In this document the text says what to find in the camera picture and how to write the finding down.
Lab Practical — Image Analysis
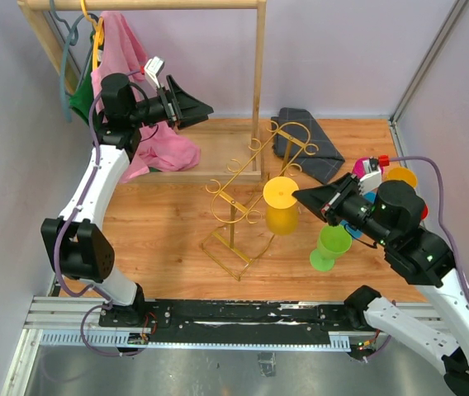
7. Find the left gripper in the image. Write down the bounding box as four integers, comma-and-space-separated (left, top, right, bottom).
128, 75, 213, 131

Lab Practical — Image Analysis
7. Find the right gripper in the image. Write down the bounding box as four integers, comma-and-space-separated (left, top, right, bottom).
292, 171, 395, 248

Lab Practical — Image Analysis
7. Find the orange wine glass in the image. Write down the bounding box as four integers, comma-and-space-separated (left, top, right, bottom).
263, 177, 299, 236
385, 167, 418, 189

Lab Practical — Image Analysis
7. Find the green wine glass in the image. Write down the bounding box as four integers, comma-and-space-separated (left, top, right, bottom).
310, 225, 352, 271

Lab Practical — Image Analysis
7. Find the pink wine glass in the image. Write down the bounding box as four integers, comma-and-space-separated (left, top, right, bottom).
352, 157, 370, 177

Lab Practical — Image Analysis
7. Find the blue wine glass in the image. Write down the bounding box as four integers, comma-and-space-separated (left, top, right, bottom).
340, 191, 376, 239

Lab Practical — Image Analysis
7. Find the red wine glass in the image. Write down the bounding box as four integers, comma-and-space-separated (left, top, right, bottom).
420, 204, 429, 220

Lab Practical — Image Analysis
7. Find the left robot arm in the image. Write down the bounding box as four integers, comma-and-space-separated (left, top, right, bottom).
40, 73, 214, 327

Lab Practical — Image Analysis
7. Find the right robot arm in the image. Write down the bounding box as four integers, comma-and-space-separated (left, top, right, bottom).
293, 173, 469, 395

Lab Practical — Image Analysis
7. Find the wooden clothes rack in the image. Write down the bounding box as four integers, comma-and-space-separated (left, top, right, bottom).
17, 1, 267, 184

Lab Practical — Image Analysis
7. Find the pink garment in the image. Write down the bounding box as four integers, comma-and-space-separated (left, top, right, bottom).
91, 11, 201, 184

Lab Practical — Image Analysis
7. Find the grey folded cloth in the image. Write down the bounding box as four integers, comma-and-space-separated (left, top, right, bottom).
271, 107, 345, 184

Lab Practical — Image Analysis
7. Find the green garment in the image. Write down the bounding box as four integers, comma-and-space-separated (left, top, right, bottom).
69, 48, 94, 125

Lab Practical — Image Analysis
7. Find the yellow hanger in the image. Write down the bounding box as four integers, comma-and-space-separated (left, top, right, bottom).
80, 0, 104, 71

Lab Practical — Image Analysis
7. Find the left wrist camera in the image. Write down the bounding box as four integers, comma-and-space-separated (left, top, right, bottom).
140, 56, 164, 90

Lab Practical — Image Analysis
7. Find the gold wire glass rack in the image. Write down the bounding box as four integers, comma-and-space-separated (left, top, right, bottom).
200, 123, 308, 281

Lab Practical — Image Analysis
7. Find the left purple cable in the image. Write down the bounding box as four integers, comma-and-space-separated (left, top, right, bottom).
54, 68, 153, 358

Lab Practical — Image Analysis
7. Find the purple cable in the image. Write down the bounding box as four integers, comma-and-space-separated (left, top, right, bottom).
362, 154, 469, 364
54, 68, 153, 358

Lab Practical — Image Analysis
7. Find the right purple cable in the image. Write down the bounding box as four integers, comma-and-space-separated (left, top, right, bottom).
362, 154, 469, 364

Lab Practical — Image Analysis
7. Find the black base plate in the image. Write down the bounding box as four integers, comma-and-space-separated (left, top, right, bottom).
99, 299, 370, 346

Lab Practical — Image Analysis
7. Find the aluminium frame rail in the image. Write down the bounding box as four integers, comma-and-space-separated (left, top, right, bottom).
0, 295, 469, 396

